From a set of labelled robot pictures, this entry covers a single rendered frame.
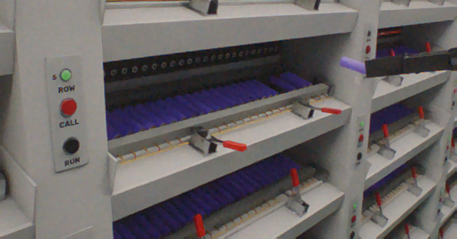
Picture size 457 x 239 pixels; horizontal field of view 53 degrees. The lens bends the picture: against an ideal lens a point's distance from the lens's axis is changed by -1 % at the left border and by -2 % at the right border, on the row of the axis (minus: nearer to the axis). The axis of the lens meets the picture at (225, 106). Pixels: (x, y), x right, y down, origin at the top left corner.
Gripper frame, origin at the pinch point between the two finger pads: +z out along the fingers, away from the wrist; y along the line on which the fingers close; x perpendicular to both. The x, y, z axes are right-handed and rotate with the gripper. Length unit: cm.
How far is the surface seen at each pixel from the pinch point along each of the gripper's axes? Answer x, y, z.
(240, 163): 11.4, 20.9, 17.1
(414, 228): 64, -81, 35
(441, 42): 0, -85, 20
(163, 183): 9.6, 37.3, 15.8
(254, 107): 3.6, 13.0, 19.3
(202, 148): 7.0, 28.8, 16.5
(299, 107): 5.6, 2.1, 17.7
